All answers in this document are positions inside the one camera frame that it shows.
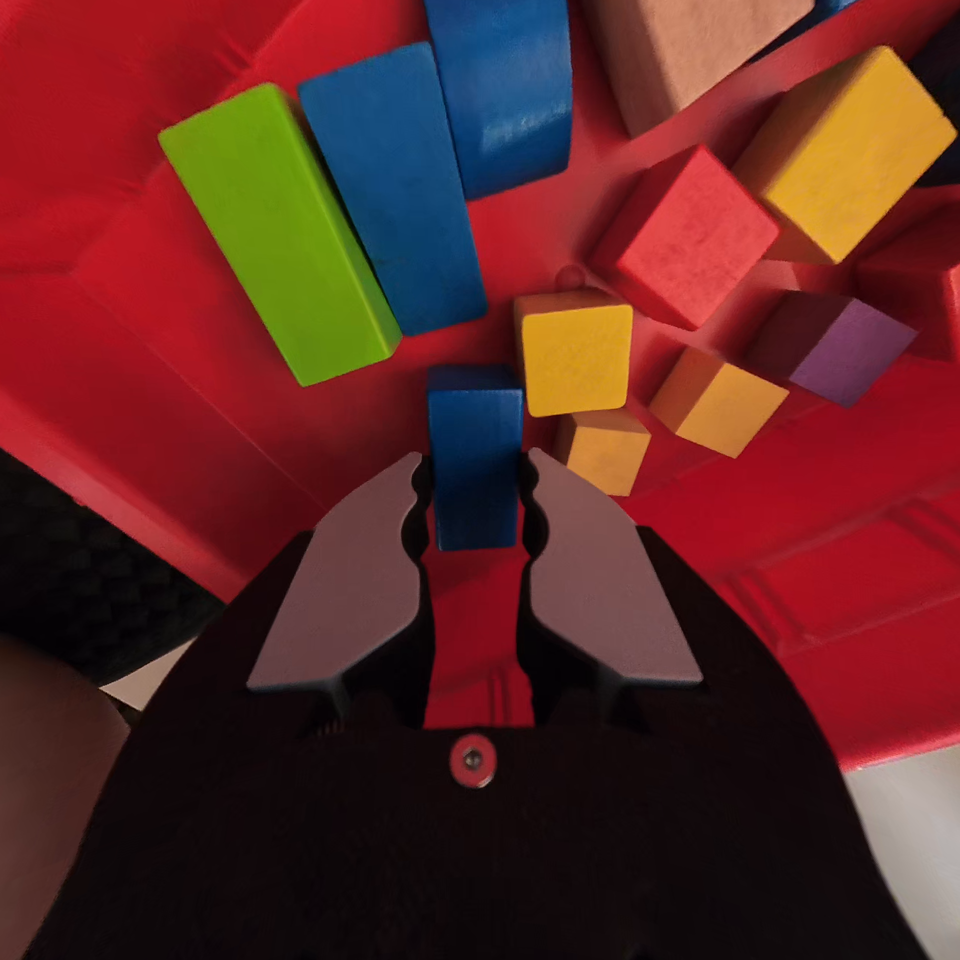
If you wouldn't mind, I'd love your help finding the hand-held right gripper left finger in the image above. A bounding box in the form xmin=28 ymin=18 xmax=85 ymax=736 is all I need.
xmin=246 ymin=450 xmax=437 ymax=729

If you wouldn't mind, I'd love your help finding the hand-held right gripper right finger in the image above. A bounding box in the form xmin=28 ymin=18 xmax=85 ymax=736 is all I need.
xmin=517 ymin=447 xmax=704 ymax=727

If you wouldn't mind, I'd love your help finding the small yellow wooden cube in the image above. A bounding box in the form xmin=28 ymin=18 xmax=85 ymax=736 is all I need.
xmin=553 ymin=408 xmax=653 ymax=498

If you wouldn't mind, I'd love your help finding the dark blue wooden block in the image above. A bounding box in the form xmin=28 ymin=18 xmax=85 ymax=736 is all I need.
xmin=426 ymin=364 xmax=525 ymax=553

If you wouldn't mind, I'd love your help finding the large yellow wooden block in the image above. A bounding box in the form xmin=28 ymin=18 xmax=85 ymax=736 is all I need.
xmin=648 ymin=345 xmax=791 ymax=460

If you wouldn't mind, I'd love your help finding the red plastic bin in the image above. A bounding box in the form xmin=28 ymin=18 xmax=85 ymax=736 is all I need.
xmin=0 ymin=0 xmax=960 ymax=774

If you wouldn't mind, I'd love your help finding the purple wooden cube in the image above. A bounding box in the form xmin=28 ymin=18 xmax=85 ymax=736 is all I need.
xmin=748 ymin=290 xmax=921 ymax=410

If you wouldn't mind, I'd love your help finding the red wooden cube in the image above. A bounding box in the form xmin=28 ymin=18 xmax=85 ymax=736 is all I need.
xmin=588 ymin=144 xmax=782 ymax=332
xmin=855 ymin=223 xmax=960 ymax=363

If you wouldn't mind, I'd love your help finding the green wooden block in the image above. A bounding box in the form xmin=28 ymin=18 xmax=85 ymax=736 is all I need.
xmin=157 ymin=82 xmax=403 ymax=388

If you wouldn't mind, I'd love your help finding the blue rectangular block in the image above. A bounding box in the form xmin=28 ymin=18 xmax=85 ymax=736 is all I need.
xmin=297 ymin=41 xmax=489 ymax=338

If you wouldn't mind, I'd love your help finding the blue half-cylinder block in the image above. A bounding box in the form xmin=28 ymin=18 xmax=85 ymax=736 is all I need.
xmin=423 ymin=0 xmax=575 ymax=202

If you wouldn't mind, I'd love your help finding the tan wooden block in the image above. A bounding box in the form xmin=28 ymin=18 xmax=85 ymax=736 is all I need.
xmin=591 ymin=0 xmax=816 ymax=141

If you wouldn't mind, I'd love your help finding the person's right forearm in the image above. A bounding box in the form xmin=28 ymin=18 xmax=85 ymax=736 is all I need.
xmin=0 ymin=636 xmax=132 ymax=960

